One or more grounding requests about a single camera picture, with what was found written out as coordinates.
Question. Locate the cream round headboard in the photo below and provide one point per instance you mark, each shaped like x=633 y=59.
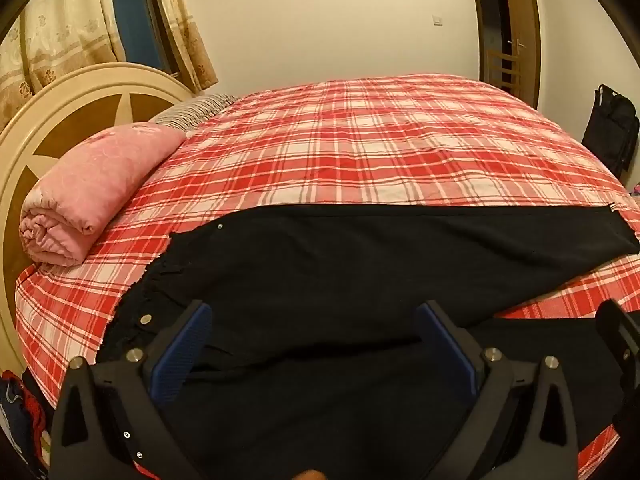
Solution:
x=60 y=90

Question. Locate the red plaid bed sheet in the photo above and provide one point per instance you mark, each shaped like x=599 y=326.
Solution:
x=375 y=150

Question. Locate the black bag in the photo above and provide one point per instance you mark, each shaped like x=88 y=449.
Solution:
x=610 y=130

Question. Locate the black pants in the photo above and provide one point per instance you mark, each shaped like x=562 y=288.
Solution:
x=325 y=280

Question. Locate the wooden door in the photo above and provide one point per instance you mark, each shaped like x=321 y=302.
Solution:
x=525 y=10

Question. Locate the striped pillow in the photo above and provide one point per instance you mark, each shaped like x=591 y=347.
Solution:
x=195 y=110

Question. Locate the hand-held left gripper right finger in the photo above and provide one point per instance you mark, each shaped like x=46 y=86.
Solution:
x=447 y=355

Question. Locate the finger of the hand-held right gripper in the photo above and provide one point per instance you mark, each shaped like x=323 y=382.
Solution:
x=617 y=332

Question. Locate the folded pink blanket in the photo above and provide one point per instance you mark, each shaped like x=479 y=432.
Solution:
x=95 y=180

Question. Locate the beige floral curtain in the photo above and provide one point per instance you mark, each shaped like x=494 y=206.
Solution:
x=65 y=25
x=185 y=35

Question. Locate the window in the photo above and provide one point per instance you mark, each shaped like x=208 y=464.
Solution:
x=132 y=25

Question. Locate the person's left hand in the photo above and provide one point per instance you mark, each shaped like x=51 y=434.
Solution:
x=311 y=475

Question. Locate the dark red clothes pile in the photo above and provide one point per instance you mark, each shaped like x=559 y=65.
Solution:
x=20 y=410

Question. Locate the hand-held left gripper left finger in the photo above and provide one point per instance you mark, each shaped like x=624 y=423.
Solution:
x=182 y=350

